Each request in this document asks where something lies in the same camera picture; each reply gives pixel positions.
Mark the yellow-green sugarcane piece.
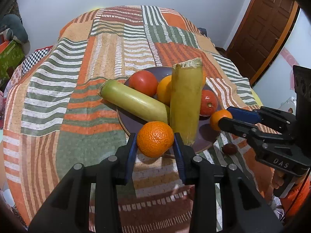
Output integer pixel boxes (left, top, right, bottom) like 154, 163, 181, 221
99, 79, 170, 124

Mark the red tomato on plate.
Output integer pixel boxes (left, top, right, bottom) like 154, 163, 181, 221
129, 70, 158, 97

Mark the large orange with sticker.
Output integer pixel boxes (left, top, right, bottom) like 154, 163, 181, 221
156, 75, 172, 106

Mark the red tomato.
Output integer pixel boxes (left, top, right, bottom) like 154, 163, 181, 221
129, 70, 158, 97
200, 90, 218, 116

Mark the small dark red fruit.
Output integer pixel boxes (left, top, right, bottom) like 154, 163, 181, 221
222, 143, 238, 155

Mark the orange on plate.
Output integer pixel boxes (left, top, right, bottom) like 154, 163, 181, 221
202, 70, 207, 87

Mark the yellow sugarcane piece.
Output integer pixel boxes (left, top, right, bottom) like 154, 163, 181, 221
170, 57, 203, 146

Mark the small tangerine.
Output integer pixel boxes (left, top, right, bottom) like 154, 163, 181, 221
136, 121, 174, 158
210, 110, 233, 131

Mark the blue bag by bed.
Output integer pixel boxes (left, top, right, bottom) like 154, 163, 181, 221
198, 27, 207, 36

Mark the striped patchwork bedspread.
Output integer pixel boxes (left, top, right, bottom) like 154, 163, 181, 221
3, 5, 273, 232

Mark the white box with stickers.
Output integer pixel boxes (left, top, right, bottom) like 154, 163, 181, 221
279, 96, 297, 115

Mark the green box of clutter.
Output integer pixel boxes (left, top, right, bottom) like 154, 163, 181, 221
0, 40, 25, 83

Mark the brown wooden door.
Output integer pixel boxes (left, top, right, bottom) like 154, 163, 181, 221
226, 0, 300, 85

